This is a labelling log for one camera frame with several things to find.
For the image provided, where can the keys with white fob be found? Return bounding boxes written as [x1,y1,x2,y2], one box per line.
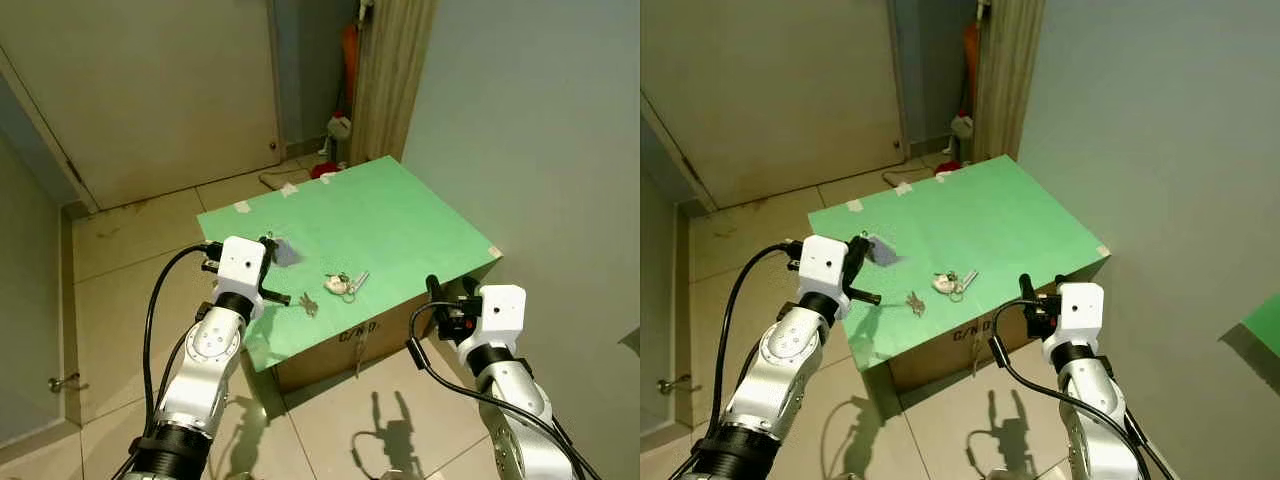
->
[931,267,980,300]
[322,269,372,300]

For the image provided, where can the green sheet cover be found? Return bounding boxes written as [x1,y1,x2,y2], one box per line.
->
[196,155,503,374]
[807,153,1112,372]

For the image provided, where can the brown cardboard box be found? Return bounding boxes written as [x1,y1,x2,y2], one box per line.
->
[885,260,1112,393]
[272,260,503,394]

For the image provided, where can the beige room door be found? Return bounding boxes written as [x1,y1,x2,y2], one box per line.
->
[640,0,911,213]
[0,0,288,213]

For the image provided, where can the orange hanging item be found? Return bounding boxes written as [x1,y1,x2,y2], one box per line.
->
[340,20,361,113]
[962,20,982,109]

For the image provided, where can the beige striped curtain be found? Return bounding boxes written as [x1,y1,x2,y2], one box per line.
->
[973,0,1047,163]
[348,0,440,167]

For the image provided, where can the green sheet piece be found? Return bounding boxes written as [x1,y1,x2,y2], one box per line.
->
[1238,292,1280,359]

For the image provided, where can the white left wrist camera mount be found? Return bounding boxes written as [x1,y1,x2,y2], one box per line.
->
[214,236,269,297]
[797,234,851,297]

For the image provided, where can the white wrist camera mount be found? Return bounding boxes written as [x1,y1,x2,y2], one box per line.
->
[797,234,851,297]
[477,284,528,347]
[214,236,269,297]
[1057,282,1106,346]

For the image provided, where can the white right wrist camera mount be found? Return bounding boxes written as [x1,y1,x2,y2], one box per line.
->
[477,284,528,347]
[1057,282,1106,346]

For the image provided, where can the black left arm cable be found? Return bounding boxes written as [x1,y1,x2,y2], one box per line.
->
[712,242,807,443]
[138,242,223,449]

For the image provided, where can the grey door with handle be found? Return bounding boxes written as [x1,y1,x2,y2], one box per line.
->
[640,95,693,433]
[0,72,79,449]

